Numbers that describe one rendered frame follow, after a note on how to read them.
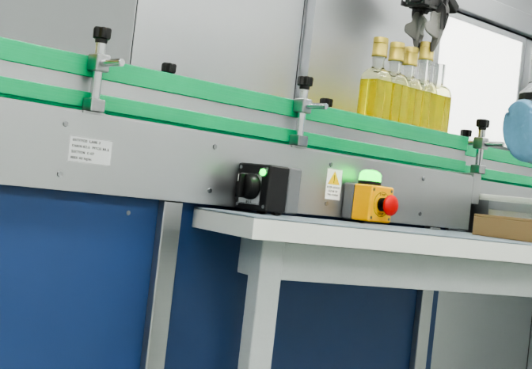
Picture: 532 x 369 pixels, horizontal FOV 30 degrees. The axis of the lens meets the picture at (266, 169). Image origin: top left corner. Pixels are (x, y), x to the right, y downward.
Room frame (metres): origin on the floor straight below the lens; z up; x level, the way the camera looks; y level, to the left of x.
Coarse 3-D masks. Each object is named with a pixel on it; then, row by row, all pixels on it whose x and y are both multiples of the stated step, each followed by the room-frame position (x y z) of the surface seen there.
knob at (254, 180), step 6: (240, 174) 1.67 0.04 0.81; (246, 174) 1.68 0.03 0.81; (252, 174) 1.69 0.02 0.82; (240, 180) 1.67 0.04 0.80; (246, 180) 1.68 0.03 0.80; (252, 180) 1.68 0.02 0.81; (258, 180) 1.68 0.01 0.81; (240, 186) 1.67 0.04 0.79; (246, 186) 1.68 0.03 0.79; (252, 186) 1.67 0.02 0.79; (258, 186) 1.68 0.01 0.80; (240, 192) 1.68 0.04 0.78; (246, 192) 1.68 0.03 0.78; (252, 192) 1.68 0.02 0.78; (258, 192) 1.68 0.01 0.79; (246, 198) 1.69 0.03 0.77; (252, 198) 1.69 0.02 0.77
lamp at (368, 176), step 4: (360, 172) 1.93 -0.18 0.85; (364, 172) 1.92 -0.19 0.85; (368, 172) 1.91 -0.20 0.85; (372, 172) 1.91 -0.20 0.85; (376, 172) 1.91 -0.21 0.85; (360, 176) 1.92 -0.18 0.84; (364, 176) 1.91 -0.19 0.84; (368, 176) 1.91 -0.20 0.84; (372, 176) 1.91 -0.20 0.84; (376, 176) 1.91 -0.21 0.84; (380, 176) 1.92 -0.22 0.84; (360, 180) 1.92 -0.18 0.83; (364, 180) 1.91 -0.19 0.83; (368, 180) 1.91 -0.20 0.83; (372, 180) 1.91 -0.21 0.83; (376, 180) 1.91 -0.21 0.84; (380, 180) 1.92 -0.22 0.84; (376, 184) 1.91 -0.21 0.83; (380, 184) 1.92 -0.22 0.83
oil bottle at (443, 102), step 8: (440, 88) 2.35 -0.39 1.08; (440, 96) 2.35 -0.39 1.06; (448, 96) 2.37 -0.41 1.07; (440, 104) 2.35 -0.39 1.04; (448, 104) 2.37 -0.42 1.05; (440, 112) 2.35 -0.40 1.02; (448, 112) 2.37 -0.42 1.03; (440, 120) 2.35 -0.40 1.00; (448, 120) 2.38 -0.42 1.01; (440, 128) 2.36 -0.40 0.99
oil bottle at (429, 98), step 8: (424, 80) 2.33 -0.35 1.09; (424, 88) 2.31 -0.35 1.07; (432, 88) 2.32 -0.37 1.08; (424, 96) 2.30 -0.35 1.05; (432, 96) 2.32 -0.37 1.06; (424, 104) 2.31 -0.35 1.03; (432, 104) 2.33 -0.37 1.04; (424, 112) 2.31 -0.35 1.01; (432, 112) 2.33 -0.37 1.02; (424, 120) 2.31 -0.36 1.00; (432, 120) 2.33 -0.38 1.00; (432, 128) 2.33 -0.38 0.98
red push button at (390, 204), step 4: (388, 196) 1.88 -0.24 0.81; (392, 196) 1.88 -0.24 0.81; (384, 200) 1.88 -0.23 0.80; (388, 200) 1.87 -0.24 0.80; (392, 200) 1.88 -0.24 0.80; (396, 200) 1.89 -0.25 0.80; (384, 204) 1.87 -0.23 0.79; (388, 204) 1.87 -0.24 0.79; (392, 204) 1.88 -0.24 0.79; (396, 204) 1.89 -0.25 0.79; (384, 208) 1.88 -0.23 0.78; (388, 208) 1.87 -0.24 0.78; (392, 208) 1.88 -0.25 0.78; (396, 208) 1.89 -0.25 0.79; (388, 212) 1.88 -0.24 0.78; (392, 212) 1.88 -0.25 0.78
